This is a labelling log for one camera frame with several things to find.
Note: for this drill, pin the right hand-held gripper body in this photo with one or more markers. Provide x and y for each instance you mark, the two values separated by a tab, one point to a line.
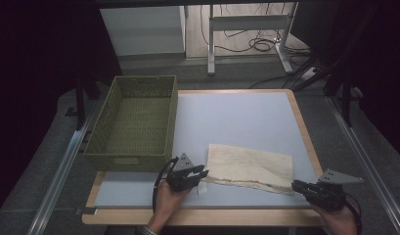
329	194

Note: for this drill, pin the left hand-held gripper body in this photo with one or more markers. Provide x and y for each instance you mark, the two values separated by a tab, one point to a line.
179	182

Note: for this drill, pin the cream cloth towel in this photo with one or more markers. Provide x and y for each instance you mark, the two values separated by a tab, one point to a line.
249	168

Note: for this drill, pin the person's left hand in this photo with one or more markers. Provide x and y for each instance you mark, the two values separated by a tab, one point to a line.
166	202

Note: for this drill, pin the person's right hand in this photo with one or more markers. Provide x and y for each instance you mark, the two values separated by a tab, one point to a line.
339	222

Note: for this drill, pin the silver wristwatch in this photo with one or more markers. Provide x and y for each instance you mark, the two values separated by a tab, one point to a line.
148	230

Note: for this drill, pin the green woven basket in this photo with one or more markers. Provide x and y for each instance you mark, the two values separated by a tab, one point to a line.
135	130

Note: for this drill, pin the black tape strip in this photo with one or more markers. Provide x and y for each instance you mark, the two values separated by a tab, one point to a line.
85	211

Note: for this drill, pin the white power strip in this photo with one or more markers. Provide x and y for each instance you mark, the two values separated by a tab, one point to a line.
310	73

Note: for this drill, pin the dark metal stand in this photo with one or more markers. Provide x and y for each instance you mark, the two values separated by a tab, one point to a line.
80	104

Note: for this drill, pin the white cabinet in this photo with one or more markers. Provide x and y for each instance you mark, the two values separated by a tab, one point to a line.
142	29

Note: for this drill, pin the aluminium floor rail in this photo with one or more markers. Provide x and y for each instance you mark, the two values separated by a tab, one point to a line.
62	169
367	163

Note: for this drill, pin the white metal desk frame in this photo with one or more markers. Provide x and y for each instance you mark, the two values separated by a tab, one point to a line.
249	22

